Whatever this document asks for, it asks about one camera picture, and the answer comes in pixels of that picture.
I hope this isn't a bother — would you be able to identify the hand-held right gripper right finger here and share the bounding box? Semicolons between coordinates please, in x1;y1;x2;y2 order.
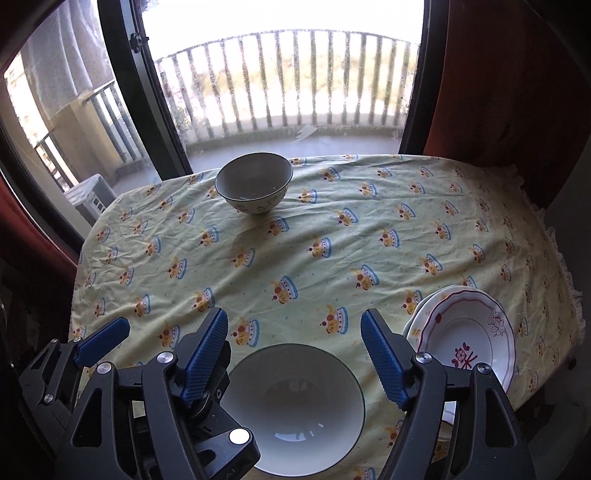
360;308;536;480

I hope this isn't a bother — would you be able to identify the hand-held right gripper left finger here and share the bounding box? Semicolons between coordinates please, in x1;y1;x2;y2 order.
55;307;229;480

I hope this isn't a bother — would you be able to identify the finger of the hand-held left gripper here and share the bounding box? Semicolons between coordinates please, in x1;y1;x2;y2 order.
187;340;262;480
59;318;131;371

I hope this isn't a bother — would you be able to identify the cream floral bowl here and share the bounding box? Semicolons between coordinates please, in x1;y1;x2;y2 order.
222;342;366;478
215;152;294;216

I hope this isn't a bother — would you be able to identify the white plate with red pattern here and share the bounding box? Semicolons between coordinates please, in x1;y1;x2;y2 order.
412;290;517;428

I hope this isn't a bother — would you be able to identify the yellow printed tablecloth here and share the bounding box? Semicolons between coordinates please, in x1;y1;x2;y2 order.
69;154;583;480

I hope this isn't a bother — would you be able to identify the red curtain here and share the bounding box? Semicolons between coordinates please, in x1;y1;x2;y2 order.
422;0;591;208
0;171;81;296

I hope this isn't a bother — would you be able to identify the balcony railing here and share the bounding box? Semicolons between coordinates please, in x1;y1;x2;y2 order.
32;28;416;185

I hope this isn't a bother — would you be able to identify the white lace curtain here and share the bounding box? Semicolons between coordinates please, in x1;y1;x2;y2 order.
23;0;105;114

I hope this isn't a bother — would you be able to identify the dark window frame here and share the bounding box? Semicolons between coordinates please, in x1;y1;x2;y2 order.
0;0;444;241

